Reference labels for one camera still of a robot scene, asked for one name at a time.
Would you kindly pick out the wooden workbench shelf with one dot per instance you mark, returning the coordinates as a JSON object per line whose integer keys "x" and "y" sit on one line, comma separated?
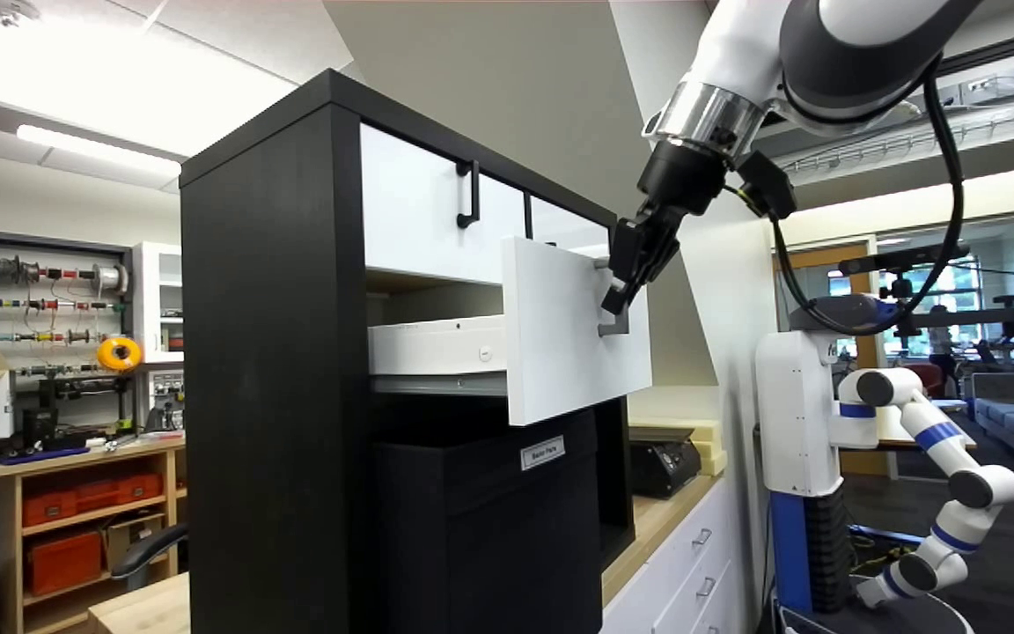
{"x": 2, "y": 551}

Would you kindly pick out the black white drawer cabinet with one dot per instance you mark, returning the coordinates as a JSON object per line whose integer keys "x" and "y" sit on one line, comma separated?
{"x": 271, "y": 390}

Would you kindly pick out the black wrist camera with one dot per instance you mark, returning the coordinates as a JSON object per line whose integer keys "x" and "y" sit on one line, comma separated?
{"x": 770, "y": 185}

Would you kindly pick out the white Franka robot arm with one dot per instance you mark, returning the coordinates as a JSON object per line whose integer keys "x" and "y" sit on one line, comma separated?
{"x": 766, "y": 46}

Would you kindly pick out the white blue segmented robot arm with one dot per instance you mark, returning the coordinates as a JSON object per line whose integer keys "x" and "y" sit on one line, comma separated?
{"x": 942, "y": 446}

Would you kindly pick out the yellow reel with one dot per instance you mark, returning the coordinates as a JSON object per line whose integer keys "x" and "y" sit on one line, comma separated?
{"x": 121, "y": 353}

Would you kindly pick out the large red bin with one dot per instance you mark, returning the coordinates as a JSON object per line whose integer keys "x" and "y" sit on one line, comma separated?
{"x": 64, "y": 562}

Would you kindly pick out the light wooden board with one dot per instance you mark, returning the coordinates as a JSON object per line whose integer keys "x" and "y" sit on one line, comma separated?
{"x": 149, "y": 603}

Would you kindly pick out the grey tool pegboard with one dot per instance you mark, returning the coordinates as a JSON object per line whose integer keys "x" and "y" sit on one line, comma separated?
{"x": 53, "y": 293}

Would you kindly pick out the white blue mobile robot body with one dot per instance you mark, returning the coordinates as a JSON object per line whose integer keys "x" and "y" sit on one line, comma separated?
{"x": 794, "y": 411}

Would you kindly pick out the small red bin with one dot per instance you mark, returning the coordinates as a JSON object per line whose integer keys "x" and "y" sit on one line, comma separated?
{"x": 137, "y": 488}
{"x": 52, "y": 504}

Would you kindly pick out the long ceiling light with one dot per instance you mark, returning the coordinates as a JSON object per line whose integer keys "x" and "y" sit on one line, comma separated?
{"x": 96, "y": 149}

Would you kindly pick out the black device on counter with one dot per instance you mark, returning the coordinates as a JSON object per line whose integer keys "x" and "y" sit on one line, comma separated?
{"x": 660, "y": 464}

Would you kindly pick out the white label sticker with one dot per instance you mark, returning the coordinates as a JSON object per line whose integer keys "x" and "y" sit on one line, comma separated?
{"x": 543, "y": 451}

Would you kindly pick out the white drawer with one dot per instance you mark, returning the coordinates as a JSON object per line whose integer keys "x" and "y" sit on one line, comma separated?
{"x": 570, "y": 335}
{"x": 412, "y": 200}

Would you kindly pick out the wood countertop with white drawers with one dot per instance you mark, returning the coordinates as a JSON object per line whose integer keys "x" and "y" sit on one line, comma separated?
{"x": 669, "y": 566}

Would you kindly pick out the white closed drawer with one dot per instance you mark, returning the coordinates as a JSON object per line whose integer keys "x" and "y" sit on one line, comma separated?
{"x": 412, "y": 200}

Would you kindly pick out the black lower drawer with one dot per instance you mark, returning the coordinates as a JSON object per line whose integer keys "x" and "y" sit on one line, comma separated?
{"x": 482, "y": 541}

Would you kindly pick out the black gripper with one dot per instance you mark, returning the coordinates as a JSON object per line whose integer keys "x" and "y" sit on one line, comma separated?
{"x": 681, "y": 178}

